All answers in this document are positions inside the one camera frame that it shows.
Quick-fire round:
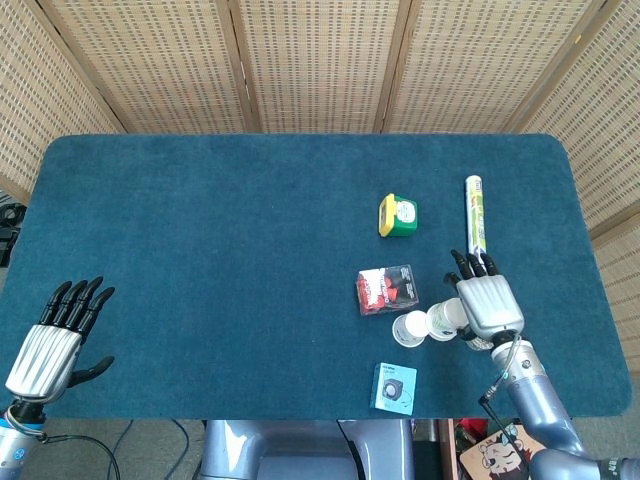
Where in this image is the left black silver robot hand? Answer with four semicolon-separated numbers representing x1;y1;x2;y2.
4;276;116;404

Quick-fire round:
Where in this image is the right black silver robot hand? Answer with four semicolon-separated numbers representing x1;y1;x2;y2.
442;249;525;346

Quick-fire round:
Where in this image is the white cup fern leaf print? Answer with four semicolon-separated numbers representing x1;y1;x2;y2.
433;297;466;332

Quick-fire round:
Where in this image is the white cup blue dandelion print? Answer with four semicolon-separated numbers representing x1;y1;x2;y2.
391;309;431;348

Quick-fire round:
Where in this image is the clear red black capsule box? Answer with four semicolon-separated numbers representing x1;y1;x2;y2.
355;263;421;317

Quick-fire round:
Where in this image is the cling film roll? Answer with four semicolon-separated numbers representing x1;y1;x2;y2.
465;174;489;264

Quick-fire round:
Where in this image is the green yellow plastic box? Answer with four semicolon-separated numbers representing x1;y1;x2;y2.
377;193;419;238

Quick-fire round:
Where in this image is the light blue speaker box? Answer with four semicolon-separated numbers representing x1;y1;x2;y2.
370;362;418;416

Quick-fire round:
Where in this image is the black equipment on floor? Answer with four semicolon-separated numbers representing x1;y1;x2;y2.
0;202;26;266

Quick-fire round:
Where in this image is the cartoon printed cardboard box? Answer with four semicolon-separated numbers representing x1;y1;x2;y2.
458;422;539;480

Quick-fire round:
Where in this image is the brown wooden stand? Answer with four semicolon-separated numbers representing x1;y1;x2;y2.
437;418;461;480

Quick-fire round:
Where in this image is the blue carpet table cover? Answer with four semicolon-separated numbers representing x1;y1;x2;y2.
0;133;634;420

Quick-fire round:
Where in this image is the grey robot torso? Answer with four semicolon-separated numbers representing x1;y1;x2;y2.
199;418;416;480

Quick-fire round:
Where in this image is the woven bamboo folding screen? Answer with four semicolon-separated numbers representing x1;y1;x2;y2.
0;0;640;374

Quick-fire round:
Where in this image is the black floor cable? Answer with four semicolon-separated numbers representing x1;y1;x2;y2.
39;432;122;480

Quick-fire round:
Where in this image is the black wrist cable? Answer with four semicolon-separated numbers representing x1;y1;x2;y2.
478;335;522;444

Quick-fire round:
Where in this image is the blue floor cable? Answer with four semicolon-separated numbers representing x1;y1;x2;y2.
107;419;135;471

